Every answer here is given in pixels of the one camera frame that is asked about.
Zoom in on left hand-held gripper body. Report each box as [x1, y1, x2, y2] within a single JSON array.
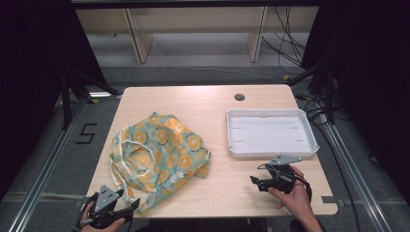
[[84, 185, 123, 229]]

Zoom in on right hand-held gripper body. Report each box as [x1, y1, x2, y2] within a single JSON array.
[[267, 154, 303, 195]]

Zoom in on white plastic tray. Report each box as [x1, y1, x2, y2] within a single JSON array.
[[225, 108, 321, 159]]

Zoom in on green bag with orange print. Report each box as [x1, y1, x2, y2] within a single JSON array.
[[109, 111, 212, 215]]

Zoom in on person's right hand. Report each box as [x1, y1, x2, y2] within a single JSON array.
[[267, 165, 315, 223]]

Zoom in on person's left hand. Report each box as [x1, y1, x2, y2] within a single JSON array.
[[79, 205, 127, 232]]

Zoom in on black metal stand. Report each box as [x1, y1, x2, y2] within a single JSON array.
[[286, 61, 337, 126], [60, 67, 123, 131]]

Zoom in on dark curtain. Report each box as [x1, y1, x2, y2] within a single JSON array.
[[0, 0, 107, 201], [301, 0, 410, 207]]

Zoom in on light wooden background desk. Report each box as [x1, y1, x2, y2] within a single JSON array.
[[75, 6, 320, 65]]

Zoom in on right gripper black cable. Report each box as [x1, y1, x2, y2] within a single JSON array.
[[293, 179, 313, 203]]

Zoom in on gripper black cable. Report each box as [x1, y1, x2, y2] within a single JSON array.
[[293, 179, 313, 203], [74, 192, 98, 232]]

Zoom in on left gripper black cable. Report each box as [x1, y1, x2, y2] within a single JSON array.
[[74, 192, 98, 232]]

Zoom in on black floor cables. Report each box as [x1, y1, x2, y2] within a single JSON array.
[[296, 93, 363, 232]]

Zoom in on metal floor rail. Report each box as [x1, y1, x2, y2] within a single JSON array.
[[317, 114, 394, 232], [8, 96, 89, 232]]

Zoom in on white floor cable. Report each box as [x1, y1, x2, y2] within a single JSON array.
[[150, 42, 285, 82]]

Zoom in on bundle of black hanging cables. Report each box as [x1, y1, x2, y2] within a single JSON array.
[[260, 6, 308, 75]]

